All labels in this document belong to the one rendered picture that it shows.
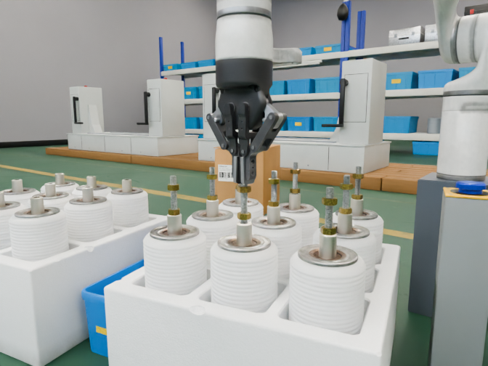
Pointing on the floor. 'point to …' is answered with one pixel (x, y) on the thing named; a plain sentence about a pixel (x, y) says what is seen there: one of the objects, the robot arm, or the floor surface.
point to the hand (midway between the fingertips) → (244, 169)
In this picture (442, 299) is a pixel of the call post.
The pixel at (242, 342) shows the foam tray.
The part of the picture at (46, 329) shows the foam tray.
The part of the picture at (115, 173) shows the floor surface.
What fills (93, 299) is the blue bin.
